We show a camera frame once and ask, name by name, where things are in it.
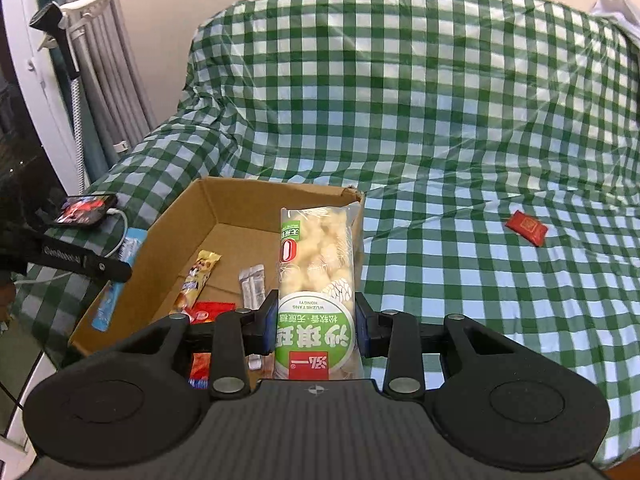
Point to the brown cardboard box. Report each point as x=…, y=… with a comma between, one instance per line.
x=225, y=205

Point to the white plastic rack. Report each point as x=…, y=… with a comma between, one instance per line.
x=90, y=2

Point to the teal curtain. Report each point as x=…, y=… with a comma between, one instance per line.
x=96, y=150

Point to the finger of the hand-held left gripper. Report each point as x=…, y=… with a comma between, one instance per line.
x=114, y=269

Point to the black garment steamer wand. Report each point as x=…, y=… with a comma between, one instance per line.
x=47, y=15

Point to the white door frame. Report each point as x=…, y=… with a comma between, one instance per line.
x=35, y=100

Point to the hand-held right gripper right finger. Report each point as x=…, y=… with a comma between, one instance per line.
x=402, y=340

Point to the light blue stick packet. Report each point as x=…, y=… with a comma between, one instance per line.
x=107, y=310

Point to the grey curtain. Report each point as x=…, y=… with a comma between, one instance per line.
x=120, y=60

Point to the black smartphone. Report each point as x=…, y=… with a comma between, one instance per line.
x=82, y=210

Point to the silver stick packet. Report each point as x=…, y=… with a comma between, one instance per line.
x=252, y=285

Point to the red snack packet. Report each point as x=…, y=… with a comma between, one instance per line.
x=212, y=311

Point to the pale rice cracker packet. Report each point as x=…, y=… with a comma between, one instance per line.
x=315, y=260

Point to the dark glass door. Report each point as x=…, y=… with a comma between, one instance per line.
x=15, y=125

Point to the small white clip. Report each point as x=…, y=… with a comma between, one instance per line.
x=121, y=147

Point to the yellow candy bar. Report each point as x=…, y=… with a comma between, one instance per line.
x=200, y=275

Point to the white crumpled paper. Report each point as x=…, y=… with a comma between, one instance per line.
x=615, y=10

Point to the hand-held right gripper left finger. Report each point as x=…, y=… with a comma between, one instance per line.
x=230, y=340

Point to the green checkered cloth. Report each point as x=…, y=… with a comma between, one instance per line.
x=450, y=110

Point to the red square packet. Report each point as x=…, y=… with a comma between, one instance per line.
x=526, y=227

